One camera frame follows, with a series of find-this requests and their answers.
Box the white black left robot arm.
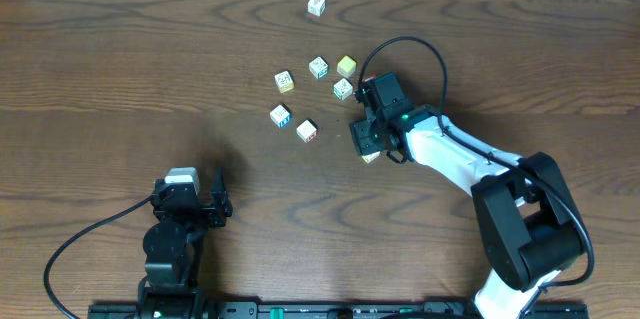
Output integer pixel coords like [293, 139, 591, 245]
[134, 167, 233, 319]

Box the white block at far top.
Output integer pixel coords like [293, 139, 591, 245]
[307, 0, 326, 16]

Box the white block red side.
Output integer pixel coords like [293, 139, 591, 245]
[296, 120, 318, 143]

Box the white block blue side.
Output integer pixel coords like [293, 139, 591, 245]
[270, 104, 291, 128]

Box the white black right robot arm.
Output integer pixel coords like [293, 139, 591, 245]
[350, 104, 595, 318]

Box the yellow topped wooden block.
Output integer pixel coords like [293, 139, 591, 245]
[336, 55, 357, 78]

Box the white block green side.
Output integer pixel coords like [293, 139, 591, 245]
[333, 78, 354, 101]

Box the white block teal side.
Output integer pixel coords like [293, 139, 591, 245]
[308, 56, 329, 80]

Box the cream block with red drawing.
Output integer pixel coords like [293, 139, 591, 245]
[362, 152, 380, 163]

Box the cream block yellow side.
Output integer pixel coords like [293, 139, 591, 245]
[274, 70, 295, 93]

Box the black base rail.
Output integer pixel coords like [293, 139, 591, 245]
[87, 299, 589, 319]

